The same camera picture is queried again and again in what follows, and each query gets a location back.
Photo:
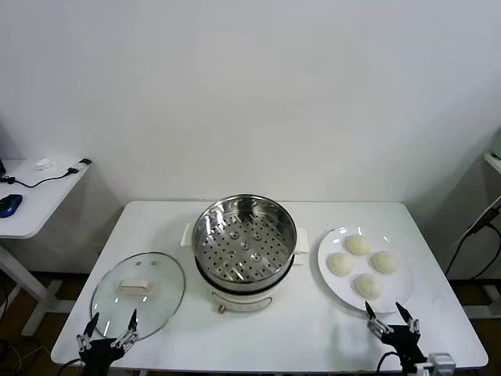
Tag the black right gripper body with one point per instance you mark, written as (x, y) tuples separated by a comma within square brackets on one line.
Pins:
[(407, 344)]

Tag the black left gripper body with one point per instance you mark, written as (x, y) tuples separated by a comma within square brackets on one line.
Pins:
[(99, 354)]

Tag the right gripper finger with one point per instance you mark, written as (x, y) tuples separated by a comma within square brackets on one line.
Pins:
[(409, 319), (373, 321)]

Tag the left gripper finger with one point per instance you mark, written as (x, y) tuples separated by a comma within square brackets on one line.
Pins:
[(91, 331), (132, 327)]

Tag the white steamed baozi bun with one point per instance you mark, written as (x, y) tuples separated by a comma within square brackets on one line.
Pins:
[(339, 264), (368, 286), (358, 245), (384, 261)]

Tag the steel perforated steamer basket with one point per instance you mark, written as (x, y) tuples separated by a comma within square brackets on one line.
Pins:
[(213, 225)]

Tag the white oval plate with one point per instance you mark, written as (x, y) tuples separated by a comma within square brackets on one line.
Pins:
[(332, 286)]

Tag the cream electric cooker pot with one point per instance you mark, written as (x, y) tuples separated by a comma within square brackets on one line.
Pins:
[(242, 301)]

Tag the white side table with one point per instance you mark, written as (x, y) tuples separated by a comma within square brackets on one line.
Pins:
[(39, 203)]

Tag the blue computer mouse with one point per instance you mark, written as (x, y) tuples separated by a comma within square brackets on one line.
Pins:
[(8, 204)]

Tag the crumpled white tissue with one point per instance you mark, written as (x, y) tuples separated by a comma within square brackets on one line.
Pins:
[(43, 163)]

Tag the pale green object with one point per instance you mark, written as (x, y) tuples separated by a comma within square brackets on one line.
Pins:
[(498, 143)]

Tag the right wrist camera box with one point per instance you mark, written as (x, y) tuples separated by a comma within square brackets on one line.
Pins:
[(440, 362)]

